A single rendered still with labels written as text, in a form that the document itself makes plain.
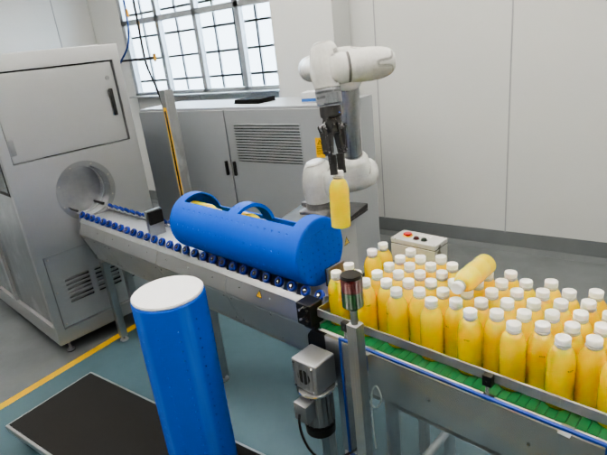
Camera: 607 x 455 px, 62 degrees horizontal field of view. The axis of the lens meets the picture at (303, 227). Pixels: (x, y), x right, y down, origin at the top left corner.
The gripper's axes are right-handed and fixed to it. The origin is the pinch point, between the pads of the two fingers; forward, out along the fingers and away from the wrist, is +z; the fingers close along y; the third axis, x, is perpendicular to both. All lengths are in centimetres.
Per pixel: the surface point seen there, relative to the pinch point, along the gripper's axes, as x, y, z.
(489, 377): 58, 16, 59
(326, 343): -3, 15, 62
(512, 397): 61, 10, 67
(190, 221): -87, 8, 21
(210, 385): -49, 36, 81
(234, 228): -55, 7, 23
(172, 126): -151, -33, -27
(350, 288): 28, 34, 31
